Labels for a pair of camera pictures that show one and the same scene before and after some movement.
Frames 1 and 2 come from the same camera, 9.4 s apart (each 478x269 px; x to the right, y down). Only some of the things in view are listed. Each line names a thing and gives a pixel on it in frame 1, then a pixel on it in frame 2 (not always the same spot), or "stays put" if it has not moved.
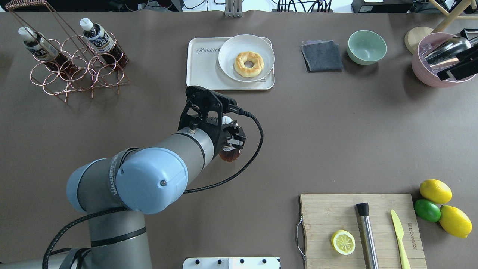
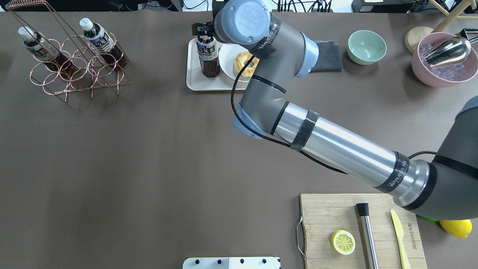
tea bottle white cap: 226,119 to 207,50
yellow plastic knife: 399,231 stays put
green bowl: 366,48 stays put
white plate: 236,44 stays put
